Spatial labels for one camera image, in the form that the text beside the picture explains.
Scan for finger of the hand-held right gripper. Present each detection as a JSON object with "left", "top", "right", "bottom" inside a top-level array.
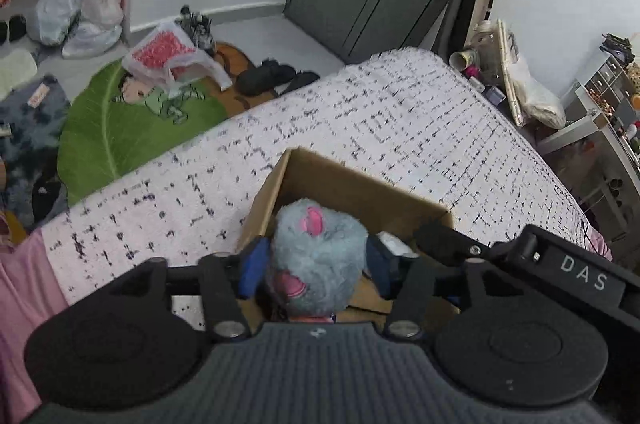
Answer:
[{"left": 413, "top": 221, "right": 495, "bottom": 266}]

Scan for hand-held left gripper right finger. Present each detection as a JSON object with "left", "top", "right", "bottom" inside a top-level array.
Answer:
[{"left": 367, "top": 235, "right": 521, "bottom": 341}]

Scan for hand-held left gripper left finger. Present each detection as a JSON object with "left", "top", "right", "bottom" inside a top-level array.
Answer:
[{"left": 107, "top": 237, "right": 271, "bottom": 343}]

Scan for clear plastic packet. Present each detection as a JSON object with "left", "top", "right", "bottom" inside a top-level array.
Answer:
[{"left": 375, "top": 231, "right": 419, "bottom": 258}]

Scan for grey pink plush toy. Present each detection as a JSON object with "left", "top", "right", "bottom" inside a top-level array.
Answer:
[{"left": 264, "top": 199, "right": 372, "bottom": 323}]

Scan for brown cardboard box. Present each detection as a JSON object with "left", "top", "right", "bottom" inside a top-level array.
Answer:
[{"left": 235, "top": 147, "right": 462, "bottom": 331}]

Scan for white black patterned blanket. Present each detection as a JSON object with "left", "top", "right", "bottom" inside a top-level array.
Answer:
[{"left": 40, "top": 47, "right": 592, "bottom": 334}]

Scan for white desk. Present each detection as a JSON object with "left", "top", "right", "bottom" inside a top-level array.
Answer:
[{"left": 537, "top": 83, "right": 640, "bottom": 250}]

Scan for paper cup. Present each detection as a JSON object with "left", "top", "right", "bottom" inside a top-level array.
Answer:
[{"left": 448, "top": 48, "right": 476, "bottom": 73}]

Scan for black slippers pair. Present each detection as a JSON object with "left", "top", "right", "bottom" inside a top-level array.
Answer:
[{"left": 236, "top": 59, "right": 321, "bottom": 98}]

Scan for glass jar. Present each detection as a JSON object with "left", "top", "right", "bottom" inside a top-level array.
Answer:
[{"left": 471, "top": 20, "right": 502, "bottom": 86}]

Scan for grey mini drawer organiser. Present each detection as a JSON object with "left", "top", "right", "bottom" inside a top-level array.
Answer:
[{"left": 581, "top": 53, "right": 638, "bottom": 106}]

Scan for green leaf rug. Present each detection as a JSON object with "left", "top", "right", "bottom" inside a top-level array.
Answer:
[{"left": 56, "top": 57, "right": 231, "bottom": 207}]

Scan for brown round mat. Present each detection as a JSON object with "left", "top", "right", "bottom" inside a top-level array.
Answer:
[{"left": 210, "top": 42, "right": 282, "bottom": 111}]

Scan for pink bedsheet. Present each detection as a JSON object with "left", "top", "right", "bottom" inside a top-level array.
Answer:
[{"left": 0, "top": 224, "right": 614, "bottom": 424}]

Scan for red white plastic bag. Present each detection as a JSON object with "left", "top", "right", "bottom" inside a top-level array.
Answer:
[{"left": 121, "top": 23, "right": 233, "bottom": 91}]

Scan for black sneakers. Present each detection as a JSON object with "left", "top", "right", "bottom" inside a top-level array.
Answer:
[{"left": 179, "top": 4, "right": 217, "bottom": 51}]

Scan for blue tie-dye rug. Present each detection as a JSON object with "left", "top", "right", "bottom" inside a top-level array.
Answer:
[{"left": 0, "top": 74, "right": 72, "bottom": 231}]

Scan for cream fluffy mat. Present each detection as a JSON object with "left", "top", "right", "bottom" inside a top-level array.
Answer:
[{"left": 0, "top": 49, "right": 39, "bottom": 101}]

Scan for white plastic bags pile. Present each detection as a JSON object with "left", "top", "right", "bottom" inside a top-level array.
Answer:
[{"left": 35, "top": 0, "right": 126, "bottom": 59}]

